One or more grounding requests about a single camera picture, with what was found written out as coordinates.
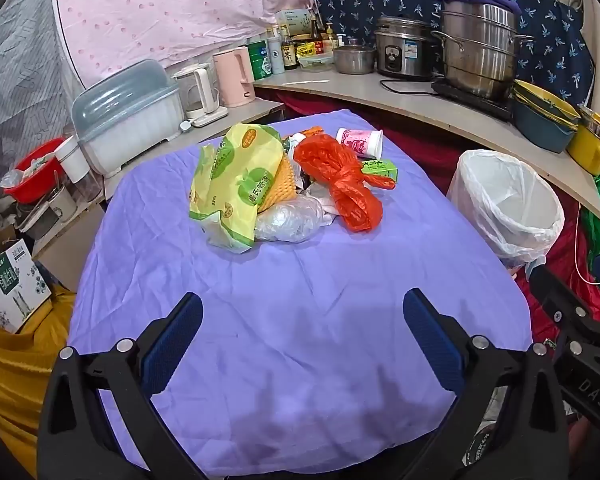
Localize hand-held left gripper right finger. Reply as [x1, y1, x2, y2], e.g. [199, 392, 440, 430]
[402, 287, 569, 480]

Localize blue plastic basin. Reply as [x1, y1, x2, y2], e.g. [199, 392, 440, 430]
[510, 97, 578, 154]

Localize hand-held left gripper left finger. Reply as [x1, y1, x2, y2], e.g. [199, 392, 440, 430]
[36, 291, 206, 480]

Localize navy floral cloth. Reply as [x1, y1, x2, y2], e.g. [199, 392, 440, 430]
[312, 0, 596, 106]

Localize white cable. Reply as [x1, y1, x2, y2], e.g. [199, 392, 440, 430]
[575, 220, 600, 286]

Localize steel rice cooker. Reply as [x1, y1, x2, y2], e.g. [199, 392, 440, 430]
[374, 15, 438, 81]

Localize yellow green plastic bag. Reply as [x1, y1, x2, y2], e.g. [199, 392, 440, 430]
[188, 123, 287, 255]

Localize clear food container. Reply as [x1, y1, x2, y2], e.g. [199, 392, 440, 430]
[297, 52, 336, 72]

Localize green carton box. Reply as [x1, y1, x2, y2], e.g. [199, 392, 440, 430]
[361, 158, 399, 190]

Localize lidded dish storage box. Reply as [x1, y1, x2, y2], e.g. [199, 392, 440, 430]
[71, 59, 185, 178]

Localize white green cardboard box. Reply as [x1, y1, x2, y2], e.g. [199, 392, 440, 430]
[0, 239, 53, 335]

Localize purple tablecloth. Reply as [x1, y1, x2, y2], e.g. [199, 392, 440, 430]
[67, 109, 533, 478]

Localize white lined trash bin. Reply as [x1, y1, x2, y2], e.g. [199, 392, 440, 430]
[446, 149, 566, 268]

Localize red cloth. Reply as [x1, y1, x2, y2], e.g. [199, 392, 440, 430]
[270, 92, 600, 341]

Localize white bottle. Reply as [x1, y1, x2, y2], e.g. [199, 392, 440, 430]
[267, 27, 286, 75]

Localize orange foam net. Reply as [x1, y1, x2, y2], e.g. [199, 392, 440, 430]
[257, 152, 298, 213]

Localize black induction cooker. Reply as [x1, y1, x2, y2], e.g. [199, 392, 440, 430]
[431, 80, 516, 122]

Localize white electric kettle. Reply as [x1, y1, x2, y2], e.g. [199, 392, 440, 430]
[172, 63, 229, 128]

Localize clear plastic bag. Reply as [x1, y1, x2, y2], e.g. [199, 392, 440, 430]
[254, 192, 338, 243]

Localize yellow cloth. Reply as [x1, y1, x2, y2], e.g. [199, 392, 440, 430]
[0, 287, 78, 478]

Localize dark sauce bottle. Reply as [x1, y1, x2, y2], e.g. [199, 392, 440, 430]
[280, 25, 299, 71]

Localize pink paper cup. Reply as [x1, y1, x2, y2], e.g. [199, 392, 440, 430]
[336, 127, 384, 159]

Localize red plastic basin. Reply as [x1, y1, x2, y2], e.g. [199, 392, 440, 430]
[1, 137, 68, 204]

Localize yellow plastic basin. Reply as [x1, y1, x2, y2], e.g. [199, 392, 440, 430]
[511, 79, 581, 120]
[511, 91, 580, 128]

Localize pink electric kettle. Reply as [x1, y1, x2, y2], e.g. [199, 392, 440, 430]
[212, 46, 256, 108]

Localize grey patterned curtain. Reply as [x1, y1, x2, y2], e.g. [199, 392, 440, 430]
[0, 0, 81, 171]

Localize white lidded jar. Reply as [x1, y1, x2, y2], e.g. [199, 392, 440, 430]
[55, 136, 91, 184]

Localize small lidded steel pot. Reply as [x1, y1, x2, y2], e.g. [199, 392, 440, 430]
[332, 39, 377, 75]

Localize yellow handled pot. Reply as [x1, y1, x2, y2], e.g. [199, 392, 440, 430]
[566, 107, 600, 182]

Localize pale green carton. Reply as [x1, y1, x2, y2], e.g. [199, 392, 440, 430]
[275, 9, 315, 41]

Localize black power cable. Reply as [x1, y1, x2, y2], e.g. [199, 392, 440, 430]
[378, 77, 436, 96]

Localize steel steamer pot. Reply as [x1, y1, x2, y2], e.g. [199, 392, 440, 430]
[431, 1, 536, 101]

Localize pink dotted curtain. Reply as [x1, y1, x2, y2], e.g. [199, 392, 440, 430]
[52, 0, 326, 88]

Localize red plastic bag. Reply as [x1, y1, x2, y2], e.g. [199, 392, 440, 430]
[292, 134, 385, 233]

